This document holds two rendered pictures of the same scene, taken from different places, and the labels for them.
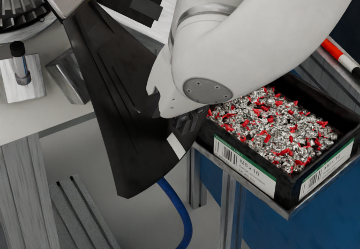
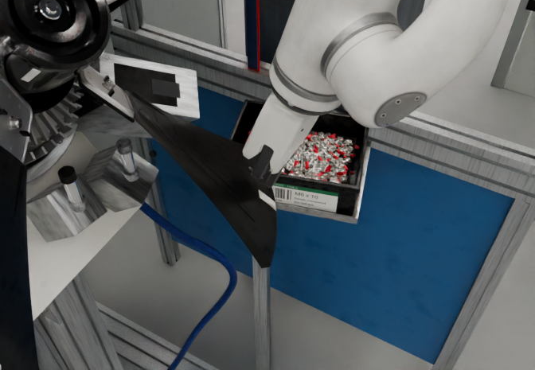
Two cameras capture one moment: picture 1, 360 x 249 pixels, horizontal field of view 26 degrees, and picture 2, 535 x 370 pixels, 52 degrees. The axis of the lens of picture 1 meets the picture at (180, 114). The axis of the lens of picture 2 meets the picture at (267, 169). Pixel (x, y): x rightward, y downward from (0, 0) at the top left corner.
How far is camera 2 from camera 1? 42 cm
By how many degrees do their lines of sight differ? 23
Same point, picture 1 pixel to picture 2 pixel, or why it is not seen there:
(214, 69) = (419, 77)
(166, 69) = (282, 120)
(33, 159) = (77, 284)
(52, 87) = not seen: hidden behind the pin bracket
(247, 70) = (454, 65)
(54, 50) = (78, 168)
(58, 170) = not seen: hidden behind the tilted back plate
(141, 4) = (161, 87)
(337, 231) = (333, 223)
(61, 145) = not seen: hidden behind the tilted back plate
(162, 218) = (153, 285)
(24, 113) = (76, 242)
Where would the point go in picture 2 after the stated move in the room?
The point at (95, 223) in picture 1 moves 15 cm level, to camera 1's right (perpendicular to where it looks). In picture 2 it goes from (104, 316) to (154, 290)
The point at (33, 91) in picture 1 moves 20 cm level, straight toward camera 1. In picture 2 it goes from (93, 213) to (201, 309)
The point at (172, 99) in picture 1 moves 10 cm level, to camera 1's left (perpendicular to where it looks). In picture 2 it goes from (290, 149) to (206, 186)
